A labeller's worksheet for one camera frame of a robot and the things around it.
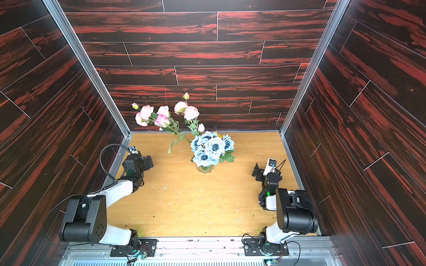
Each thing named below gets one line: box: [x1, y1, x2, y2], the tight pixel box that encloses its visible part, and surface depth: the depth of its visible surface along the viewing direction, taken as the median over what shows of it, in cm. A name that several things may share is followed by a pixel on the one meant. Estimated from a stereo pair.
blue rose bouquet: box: [190, 130, 236, 168], surface depth 68 cm
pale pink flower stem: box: [137, 108, 190, 145], surface depth 76 cm
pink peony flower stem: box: [173, 91, 206, 137], surface depth 84 cm
